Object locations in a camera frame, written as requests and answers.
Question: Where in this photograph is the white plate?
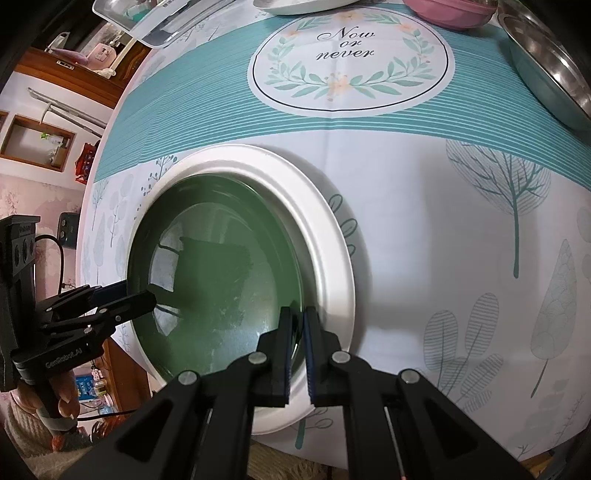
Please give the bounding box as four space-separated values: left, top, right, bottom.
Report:
131 144 355 437

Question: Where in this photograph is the large steel basin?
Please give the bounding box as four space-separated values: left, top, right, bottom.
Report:
498 0 591 132

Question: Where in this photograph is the person's left hand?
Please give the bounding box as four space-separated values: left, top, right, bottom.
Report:
14 369 83 432

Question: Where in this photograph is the green plate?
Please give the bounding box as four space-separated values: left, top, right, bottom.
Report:
126 176 305 377

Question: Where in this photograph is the clear plastic container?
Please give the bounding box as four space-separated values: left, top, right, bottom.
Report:
92 0 273 48

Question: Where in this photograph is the pink bowl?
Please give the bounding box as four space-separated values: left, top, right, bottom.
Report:
403 0 499 31

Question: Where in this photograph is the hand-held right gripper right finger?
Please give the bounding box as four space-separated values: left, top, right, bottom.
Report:
304 306 539 480

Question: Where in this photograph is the wooden cabinet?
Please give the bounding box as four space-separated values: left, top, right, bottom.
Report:
14 18 155 109

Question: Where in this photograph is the red bag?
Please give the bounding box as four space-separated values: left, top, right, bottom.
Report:
74 142 100 185

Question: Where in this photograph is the wooden wall niche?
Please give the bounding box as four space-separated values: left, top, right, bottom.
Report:
0 115 77 172

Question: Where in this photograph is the person's left forearm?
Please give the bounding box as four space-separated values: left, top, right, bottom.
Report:
0 399 95 462

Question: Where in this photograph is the pink box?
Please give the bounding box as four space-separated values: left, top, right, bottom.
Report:
88 42 116 70

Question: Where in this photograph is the blue box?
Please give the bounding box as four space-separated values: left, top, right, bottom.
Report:
76 375 100 400

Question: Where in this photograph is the dark power adapter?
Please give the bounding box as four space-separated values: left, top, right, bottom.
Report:
56 211 84 250

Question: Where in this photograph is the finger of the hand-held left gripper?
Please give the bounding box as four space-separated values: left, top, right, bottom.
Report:
37 279 139 319
39 290 158 337

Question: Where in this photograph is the teal leaf-print tablecloth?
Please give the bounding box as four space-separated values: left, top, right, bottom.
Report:
78 0 591 462

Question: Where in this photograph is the black cable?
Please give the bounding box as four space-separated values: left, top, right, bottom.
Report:
34 234 68 291

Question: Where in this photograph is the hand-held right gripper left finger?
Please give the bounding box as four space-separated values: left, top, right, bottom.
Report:
69 305 293 480

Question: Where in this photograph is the metal rod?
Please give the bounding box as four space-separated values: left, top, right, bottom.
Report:
28 88 105 137

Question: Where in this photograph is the white shallow dish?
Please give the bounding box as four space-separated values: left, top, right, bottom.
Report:
253 0 365 16

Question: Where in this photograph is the beige fringed rug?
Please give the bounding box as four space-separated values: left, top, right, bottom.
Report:
249 438 352 480

